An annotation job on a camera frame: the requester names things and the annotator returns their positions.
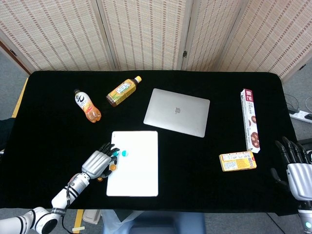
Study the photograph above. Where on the white magnetic board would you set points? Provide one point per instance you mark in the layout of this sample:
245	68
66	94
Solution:
139	170

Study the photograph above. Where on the blue round magnet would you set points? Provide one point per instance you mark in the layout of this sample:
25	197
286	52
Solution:
117	153
124	153

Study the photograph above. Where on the blue chair seat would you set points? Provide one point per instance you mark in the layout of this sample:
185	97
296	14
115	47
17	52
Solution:
168	224

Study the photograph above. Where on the white power strip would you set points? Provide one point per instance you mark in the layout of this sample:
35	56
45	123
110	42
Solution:
302	116

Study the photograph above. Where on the small yellow box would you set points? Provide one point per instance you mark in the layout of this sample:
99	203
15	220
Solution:
237	162

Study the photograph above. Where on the white plastic bag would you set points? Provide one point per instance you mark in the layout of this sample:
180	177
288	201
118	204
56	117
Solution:
112	223

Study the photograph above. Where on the black tablecloth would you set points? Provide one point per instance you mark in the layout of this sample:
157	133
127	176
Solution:
195	182

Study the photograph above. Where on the silver closed laptop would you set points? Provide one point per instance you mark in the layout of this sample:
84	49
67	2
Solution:
175	114

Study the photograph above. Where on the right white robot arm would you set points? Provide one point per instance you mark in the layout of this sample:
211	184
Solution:
306	219

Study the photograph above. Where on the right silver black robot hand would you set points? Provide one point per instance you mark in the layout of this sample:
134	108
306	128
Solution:
299	178

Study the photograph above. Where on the beige plastic box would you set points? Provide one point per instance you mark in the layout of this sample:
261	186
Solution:
91	216

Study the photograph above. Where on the orange drink bottle white label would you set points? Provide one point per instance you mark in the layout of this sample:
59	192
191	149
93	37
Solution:
87	107

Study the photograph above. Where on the tea bottle yellow label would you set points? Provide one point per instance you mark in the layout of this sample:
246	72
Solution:
122	91

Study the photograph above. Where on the long white biscuit box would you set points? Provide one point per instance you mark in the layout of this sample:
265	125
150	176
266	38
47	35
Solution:
251	122

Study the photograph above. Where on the metal screen hinge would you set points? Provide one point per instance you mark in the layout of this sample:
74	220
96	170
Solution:
302	67
184	54
13	52

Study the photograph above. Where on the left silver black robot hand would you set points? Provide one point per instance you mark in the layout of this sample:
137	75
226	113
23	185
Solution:
96	163

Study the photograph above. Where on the woven folding screen panel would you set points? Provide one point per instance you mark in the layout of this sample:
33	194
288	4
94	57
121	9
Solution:
61	36
146	34
209	34
273	36

